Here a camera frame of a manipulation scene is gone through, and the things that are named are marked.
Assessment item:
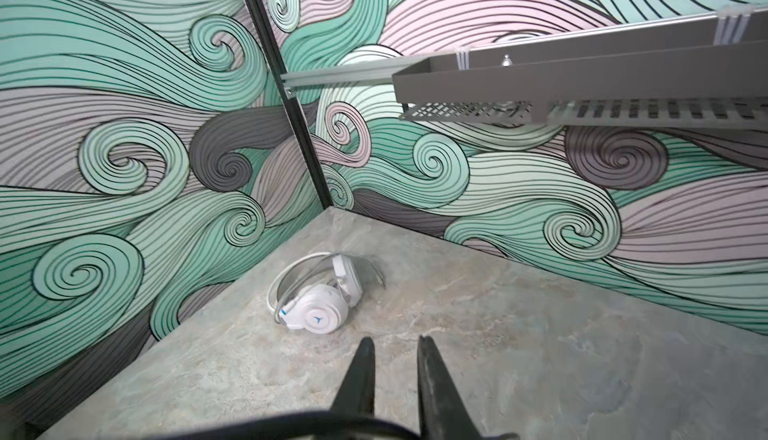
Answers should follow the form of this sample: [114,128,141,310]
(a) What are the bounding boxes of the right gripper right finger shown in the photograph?
[417,336,482,439]

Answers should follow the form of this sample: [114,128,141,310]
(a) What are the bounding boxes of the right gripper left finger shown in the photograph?
[330,337,376,416]

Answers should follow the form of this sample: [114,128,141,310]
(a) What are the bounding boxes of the white headphones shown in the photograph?
[266,252,386,335]

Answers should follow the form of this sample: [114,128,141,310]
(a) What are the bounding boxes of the aluminium back rail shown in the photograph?
[281,5,767,89]

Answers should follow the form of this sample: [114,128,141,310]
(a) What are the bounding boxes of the black perforated wall tray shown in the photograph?
[392,5,767,130]

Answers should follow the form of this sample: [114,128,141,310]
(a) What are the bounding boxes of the black left rear frame post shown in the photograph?
[244,0,333,209]

